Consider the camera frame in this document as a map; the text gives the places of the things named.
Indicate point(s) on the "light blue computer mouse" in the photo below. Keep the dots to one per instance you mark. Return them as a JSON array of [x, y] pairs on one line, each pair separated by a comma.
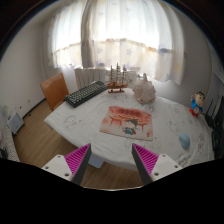
[[184, 140]]

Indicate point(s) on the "sheer white curtain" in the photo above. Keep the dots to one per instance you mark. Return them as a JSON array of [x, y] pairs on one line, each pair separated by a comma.
[[141, 35]]

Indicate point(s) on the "black mechanical keyboard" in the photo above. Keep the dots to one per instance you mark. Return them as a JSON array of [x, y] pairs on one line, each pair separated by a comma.
[[85, 93]]

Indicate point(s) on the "cartoon boy figurine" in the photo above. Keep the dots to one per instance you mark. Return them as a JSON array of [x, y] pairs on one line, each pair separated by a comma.
[[197, 103]]

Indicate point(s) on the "small white floor appliance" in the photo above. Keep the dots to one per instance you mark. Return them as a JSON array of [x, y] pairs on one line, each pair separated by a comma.
[[15, 123]]

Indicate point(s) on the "white patterned tablecloth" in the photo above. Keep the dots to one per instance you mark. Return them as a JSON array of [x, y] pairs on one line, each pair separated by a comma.
[[81, 125]]

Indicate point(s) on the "wooden model sailing ship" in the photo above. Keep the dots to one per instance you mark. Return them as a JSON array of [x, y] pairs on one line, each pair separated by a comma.
[[117, 80]]

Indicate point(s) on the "orange wooden chair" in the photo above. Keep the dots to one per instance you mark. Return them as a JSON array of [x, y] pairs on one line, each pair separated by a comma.
[[55, 90]]

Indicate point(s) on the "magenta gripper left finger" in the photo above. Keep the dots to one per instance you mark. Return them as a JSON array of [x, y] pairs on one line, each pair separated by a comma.
[[72, 166]]

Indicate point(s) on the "red cartoon mouse pad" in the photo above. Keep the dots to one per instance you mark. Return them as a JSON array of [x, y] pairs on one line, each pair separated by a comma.
[[128, 122]]

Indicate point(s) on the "white radiator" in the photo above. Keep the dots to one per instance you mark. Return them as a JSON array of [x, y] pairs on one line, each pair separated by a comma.
[[85, 76]]

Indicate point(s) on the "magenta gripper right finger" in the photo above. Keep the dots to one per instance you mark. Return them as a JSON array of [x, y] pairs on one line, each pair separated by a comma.
[[151, 166]]

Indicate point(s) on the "large white conch shell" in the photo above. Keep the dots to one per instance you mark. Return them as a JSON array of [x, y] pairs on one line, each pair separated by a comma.
[[144, 91]]

